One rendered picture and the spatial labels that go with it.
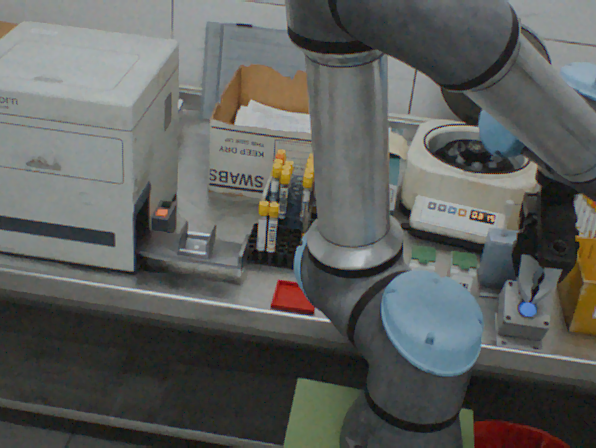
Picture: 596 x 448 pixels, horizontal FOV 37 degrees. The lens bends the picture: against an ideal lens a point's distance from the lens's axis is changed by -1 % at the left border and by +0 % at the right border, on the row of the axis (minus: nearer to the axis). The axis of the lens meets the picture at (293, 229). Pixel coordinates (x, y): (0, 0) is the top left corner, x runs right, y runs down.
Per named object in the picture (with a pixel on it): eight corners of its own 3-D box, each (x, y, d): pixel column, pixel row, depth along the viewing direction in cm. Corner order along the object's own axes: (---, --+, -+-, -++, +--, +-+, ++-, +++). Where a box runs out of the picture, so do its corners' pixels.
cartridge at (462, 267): (444, 300, 143) (451, 266, 140) (444, 283, 147) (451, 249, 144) (469, 304, 143) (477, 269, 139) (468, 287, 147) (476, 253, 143)
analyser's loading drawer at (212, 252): (115, 257, 142) (114, 230, 139) (127, 236, 148) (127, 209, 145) (240, 277, 141) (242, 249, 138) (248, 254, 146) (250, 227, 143)
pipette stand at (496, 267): (479, 296, 145) (491, 245, 140) (476, 272, 151) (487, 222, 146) (540, 304, 145) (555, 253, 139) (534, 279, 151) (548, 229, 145)
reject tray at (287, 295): (270, 307, 138) (270, 303, 137) (277, 283, 143) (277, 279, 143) (313, 314, 137) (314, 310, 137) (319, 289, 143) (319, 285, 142)
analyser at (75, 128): (-32, 249, 144) (-55, 77, 128) (33, 171, 167) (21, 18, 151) (151, 278, 142) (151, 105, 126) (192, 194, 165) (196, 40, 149)
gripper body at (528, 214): (565, 232, 133) (585, 161, 126) (572, 264, 125) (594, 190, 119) (513, 225, 133) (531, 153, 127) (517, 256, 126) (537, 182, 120)
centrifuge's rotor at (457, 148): (422, 188, 163) (429, 153, 159) (436, 153, 176) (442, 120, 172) (507, 207, 160) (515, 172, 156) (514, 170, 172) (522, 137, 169)
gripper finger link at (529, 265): (526, 285, 136) (540, 234, 131) (529, 307, 131) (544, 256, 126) (506, 282, 137) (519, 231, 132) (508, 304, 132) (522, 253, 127)
